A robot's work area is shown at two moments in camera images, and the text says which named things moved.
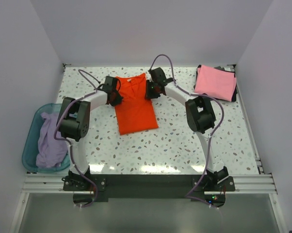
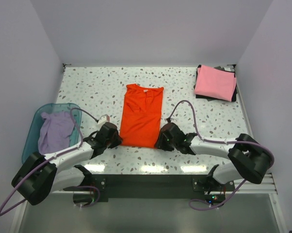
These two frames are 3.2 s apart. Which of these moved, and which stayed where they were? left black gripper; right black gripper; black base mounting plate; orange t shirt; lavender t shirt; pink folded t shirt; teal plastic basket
Moved: right black gripper; left black gripper; orange t shirt
Stayed: pink folded t shirt; teal plastic basket; black base mounting plate; lavender t shirt
